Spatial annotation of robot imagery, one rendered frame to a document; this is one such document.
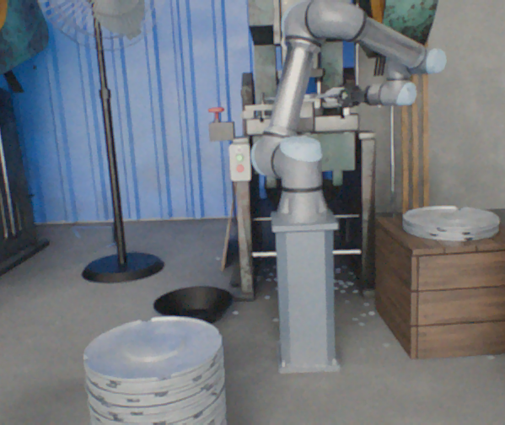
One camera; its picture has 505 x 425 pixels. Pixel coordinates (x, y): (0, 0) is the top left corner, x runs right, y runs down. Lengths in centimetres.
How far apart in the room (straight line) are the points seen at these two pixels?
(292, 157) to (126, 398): 78
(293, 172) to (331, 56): 109
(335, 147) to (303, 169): 63
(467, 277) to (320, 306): 44
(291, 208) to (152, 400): 70
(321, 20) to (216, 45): 190
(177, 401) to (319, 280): 64
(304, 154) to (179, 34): 214
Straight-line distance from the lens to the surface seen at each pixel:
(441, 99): 368
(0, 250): 309
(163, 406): 115
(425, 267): 171
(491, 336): 187
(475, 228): 182
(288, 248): 158
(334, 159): 218
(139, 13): 263
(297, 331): 168
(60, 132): 377
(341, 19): 167
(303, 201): 157
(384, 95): 201
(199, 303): 221
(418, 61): 187
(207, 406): 122
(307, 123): 222
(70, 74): 375
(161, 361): 119
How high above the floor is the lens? 83
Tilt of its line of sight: 13 degrees down
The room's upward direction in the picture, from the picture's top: 3 degrees counter-clockwise
